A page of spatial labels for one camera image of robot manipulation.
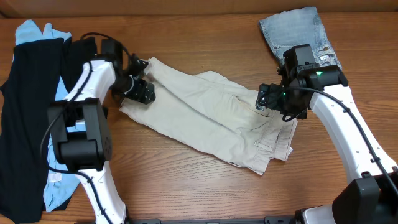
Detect light blue shirt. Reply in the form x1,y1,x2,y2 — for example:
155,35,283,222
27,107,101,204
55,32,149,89
15,19,80,212

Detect beige khaki shorts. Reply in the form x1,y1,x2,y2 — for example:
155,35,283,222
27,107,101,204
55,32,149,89
120,57,297,175

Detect folded light blue jeans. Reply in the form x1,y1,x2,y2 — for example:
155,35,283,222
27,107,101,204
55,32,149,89
259,7,341,67

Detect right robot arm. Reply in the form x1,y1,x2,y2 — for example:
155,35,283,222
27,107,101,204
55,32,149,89
256,44,397,224

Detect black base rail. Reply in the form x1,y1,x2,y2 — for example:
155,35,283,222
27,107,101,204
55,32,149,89
131,215,300,224

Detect black garment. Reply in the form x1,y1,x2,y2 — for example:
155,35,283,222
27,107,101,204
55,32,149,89
1,37,97,223

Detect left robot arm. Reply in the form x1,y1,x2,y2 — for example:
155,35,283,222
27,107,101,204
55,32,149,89
45,35,155,223

